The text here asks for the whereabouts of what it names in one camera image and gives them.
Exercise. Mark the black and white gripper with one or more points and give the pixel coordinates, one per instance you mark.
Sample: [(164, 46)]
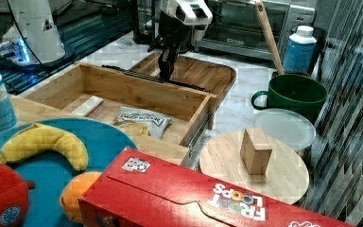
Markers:
[(177, 19)]

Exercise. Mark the wooden drawer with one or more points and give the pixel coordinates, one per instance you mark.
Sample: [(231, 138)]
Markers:
[(72, 86)]

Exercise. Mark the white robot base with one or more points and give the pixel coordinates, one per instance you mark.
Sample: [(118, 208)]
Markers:
[(33, 38)]

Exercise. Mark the wooden cutting board tray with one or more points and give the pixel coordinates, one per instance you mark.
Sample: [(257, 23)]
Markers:
[(199, 80)]

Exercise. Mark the silver toaster oven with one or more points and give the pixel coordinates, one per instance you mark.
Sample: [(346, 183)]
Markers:
[(235, 28)]

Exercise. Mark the Deep River chips bag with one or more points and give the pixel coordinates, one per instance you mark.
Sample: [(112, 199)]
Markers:
[(135, 121)]

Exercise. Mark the green pot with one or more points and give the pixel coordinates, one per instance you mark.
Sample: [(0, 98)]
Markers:
[(299, 94)]

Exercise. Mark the blue white bottle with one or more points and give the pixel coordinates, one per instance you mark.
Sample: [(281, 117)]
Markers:
[(300, 50)]

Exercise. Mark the brown wooden block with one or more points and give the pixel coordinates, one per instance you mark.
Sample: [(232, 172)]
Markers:
[(255, 151)]

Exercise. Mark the red Froot Loops box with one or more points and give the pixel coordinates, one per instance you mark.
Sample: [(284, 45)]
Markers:
[(140, 190)]

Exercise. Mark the clear lidded plastic container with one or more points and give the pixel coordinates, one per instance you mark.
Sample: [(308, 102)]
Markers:
[(288, 127)]

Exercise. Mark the yellow plush banana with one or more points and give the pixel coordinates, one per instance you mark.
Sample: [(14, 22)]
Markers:
[(39, 138)]

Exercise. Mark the orange plush fruit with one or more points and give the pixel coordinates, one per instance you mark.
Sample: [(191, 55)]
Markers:
[(73, 191)]

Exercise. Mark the round wooden board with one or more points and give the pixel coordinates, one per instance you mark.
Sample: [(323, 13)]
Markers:
[(286, 179)]

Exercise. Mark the teal round plate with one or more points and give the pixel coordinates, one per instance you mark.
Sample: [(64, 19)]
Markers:
[(51, 172)]

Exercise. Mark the red plush apple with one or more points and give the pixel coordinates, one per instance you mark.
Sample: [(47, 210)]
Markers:
[(14, 200)]

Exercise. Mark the wooden utensil handle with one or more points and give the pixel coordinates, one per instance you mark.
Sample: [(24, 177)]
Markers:
[(266, 28)]

